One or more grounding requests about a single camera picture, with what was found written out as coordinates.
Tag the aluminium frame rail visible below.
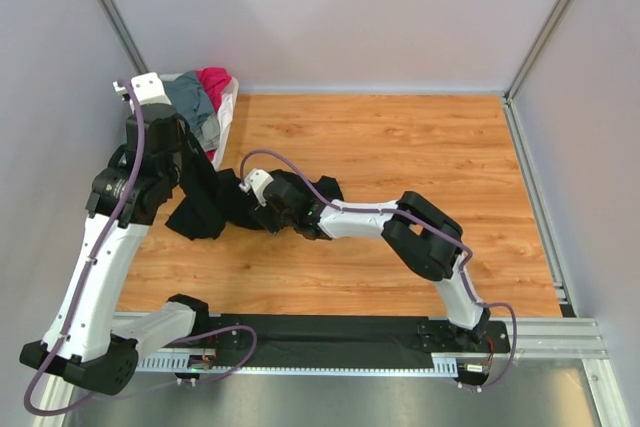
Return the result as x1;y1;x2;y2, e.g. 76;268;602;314
515;318;608;359

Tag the slotted grey cable duct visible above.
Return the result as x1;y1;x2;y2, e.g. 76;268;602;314
134;350;461;377

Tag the light grey t-shirt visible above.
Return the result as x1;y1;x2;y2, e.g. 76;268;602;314
194;114;221;152

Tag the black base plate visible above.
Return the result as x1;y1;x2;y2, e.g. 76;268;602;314
199;314;253;350
414;319;511;354

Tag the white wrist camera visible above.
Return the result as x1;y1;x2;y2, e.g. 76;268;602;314
112;72;171;112
239;169;274;207

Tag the teal grey t-shirt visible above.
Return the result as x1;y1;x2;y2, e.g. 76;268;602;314
163;71;214;131

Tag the left corner aluminium post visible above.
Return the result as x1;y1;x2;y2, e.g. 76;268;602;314
97;0;148;74

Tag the corner aluminium post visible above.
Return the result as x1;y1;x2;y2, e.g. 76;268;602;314
97;0;148;74
505;0;607;98

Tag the black t-shirt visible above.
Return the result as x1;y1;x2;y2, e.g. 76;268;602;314
165;122;346;242

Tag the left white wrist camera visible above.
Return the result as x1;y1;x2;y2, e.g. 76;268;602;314
112;72;171;112

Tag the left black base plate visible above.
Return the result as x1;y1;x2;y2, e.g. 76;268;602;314
199;314;253;350

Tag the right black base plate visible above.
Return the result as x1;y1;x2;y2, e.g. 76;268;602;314
414;319;511;354

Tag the right corner aluminium post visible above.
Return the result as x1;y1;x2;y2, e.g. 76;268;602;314
505;0;607;98

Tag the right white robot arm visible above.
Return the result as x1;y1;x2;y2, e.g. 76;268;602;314
240;169;490;351

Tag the pink red t-shirt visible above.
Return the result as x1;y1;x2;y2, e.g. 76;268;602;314
195;67;232;113

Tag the white laundry basket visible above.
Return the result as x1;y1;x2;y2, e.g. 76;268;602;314
160;67;239;170

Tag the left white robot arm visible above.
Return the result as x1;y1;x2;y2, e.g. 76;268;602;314
19;103;211;395

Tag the white t-shirt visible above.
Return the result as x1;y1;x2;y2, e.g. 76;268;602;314
211;90;237;170

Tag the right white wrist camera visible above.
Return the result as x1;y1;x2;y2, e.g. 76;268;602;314
239;169;274;207

